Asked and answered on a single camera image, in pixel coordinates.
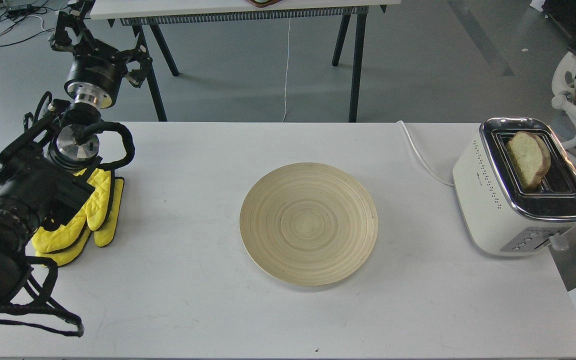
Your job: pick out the round wooden plate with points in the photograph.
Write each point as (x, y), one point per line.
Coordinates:
(308, 224)

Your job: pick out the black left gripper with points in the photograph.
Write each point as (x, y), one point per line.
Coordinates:
(93, 75)

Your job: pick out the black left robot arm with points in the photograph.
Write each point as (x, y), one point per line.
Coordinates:
(46, 173)

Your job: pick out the cream white toaster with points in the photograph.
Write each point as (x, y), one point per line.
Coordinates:
(502, 219)

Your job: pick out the slice of bread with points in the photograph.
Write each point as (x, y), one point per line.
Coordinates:
(530, 157)

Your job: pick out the yellow oven mitt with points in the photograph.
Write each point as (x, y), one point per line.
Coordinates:
(97, 219)

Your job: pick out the background white trestle table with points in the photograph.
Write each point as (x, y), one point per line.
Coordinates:
(141, 13)

